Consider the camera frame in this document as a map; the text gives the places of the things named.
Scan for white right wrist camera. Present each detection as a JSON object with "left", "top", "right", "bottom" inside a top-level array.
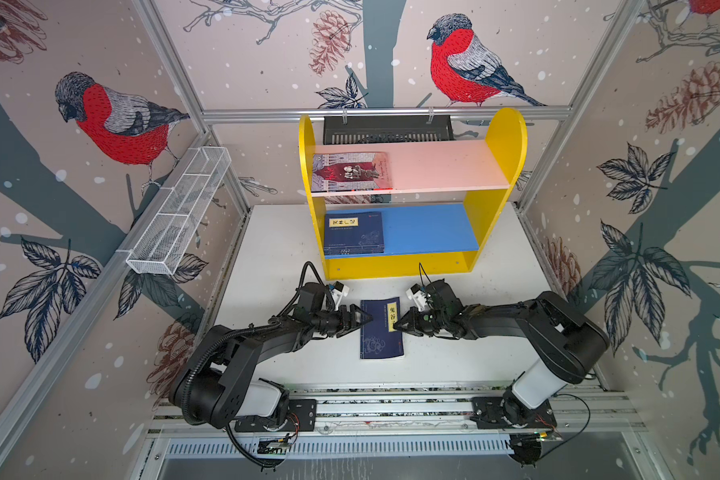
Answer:
[{"left": 406, "top": 284, "right": 429, "bottom": 312}]

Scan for yellow blue pink bookshelf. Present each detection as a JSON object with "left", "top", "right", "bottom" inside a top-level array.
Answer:
[{"left": 299, "top": 108, "right": 528, "bottom": 280}]

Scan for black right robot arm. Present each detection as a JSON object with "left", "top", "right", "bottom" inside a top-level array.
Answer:
[{"left": 393, "top": 280, "right": 609, "bottom": 428}]

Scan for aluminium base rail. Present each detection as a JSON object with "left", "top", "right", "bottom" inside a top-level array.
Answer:
[{"left": 149, "top": 380, "right": 649, "bottom": 460}]

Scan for black corrugated cable conduit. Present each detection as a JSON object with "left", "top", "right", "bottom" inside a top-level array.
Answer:
[{"left": 173, "top": 260, "right": 328, "bottom": 427}]

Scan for white wire mesh tray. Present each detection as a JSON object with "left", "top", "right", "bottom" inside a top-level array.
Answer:
[{"left": 126, "top": 146, "right": 231, "bottom": 276}]

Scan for black slotted vent box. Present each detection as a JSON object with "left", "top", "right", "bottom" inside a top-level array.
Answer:
[{"left": 323, "top": 115, "right": 454, "bottom": 145}]

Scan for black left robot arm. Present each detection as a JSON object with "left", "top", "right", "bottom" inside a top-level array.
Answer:
[{"left": 168, "top": 282, "right": 372, "bottom": 429}]

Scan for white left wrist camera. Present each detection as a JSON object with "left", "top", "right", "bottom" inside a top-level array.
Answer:
[{"left": 328, "top": 281, "right": 350, "bottom": 310}]

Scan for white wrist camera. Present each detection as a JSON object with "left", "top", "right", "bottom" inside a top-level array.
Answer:
[
  {"left": 328, "top": 281, "right": 350, "bottom": 310},
  {"left": 406, "top": 284, "right": 429, "bottom": 312}
]

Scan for navy book yellow label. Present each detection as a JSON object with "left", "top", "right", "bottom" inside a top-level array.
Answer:
[{"left": 323, "top": 211, "right": 385, "bottom": 256}]

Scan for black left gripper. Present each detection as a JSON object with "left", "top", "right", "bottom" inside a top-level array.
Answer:
[{"left": 311, "top": 304, "right": 373, "bottom": 337}]

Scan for red silver illustrated book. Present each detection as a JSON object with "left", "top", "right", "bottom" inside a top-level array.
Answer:
[{"left": 310, "top": 152, "right": 393, "bottom": 193}]

